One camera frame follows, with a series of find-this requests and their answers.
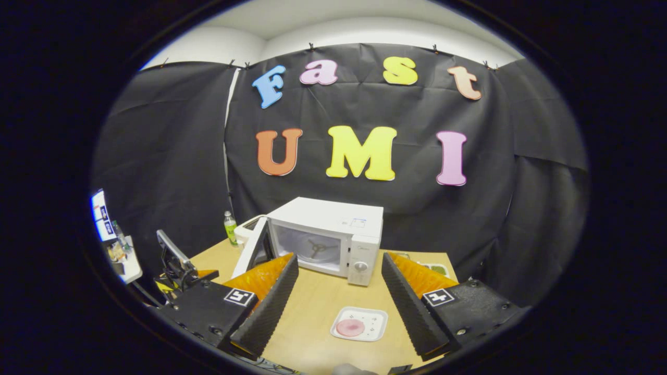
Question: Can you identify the white side table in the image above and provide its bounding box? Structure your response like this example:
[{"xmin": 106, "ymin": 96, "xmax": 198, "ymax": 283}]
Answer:
[{"xmin": 107, "ymin": 235, "xmax": 143, "ymax": 285}]

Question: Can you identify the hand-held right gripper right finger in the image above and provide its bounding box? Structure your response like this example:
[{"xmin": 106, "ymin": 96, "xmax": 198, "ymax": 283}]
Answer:
[{"xmin": 381, "ymin": 251, "xmax": 532, "ymax": 363}]

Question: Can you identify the white microwave oven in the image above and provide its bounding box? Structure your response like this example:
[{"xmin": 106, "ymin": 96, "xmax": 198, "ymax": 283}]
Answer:
[{"xmin": 232, "ymin": 197, "xmax": 385, "ymax": 287}]

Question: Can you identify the white divided bean dish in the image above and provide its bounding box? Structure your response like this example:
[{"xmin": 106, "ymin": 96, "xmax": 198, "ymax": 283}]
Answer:
[{"xmin": 417, "ymin": 262, "xmax": 450, "ymax": 278}]

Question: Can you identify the green label drink bottle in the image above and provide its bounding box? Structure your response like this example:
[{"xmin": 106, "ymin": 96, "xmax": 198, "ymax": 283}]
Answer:
[{"xmin": 224, "ymin": 211, "xmax": 239, "ymax": 245}]

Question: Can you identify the pink ham slice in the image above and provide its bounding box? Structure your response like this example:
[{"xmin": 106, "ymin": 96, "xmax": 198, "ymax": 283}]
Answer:
[{"xmin": 336, "ymin": 319, "xmax": 365, "ymax": 337}]

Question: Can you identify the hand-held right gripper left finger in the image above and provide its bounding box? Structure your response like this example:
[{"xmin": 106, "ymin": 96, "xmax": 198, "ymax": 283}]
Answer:
[{"xmin": 155, "ymin": 254, "xmax": 300, "ymax": 361}]

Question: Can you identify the white cherry print food tray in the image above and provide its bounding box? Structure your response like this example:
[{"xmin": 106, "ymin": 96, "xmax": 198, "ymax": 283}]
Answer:
[{"xmin": 330, "ymin": 306, "xmax": 389, "ymax": 342}]

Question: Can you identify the white toaster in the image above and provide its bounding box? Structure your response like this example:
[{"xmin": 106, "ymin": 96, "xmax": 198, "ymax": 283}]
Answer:
[{"xmin": 234, "ymin": 215, "xmax": 269, "ymax": 245}]

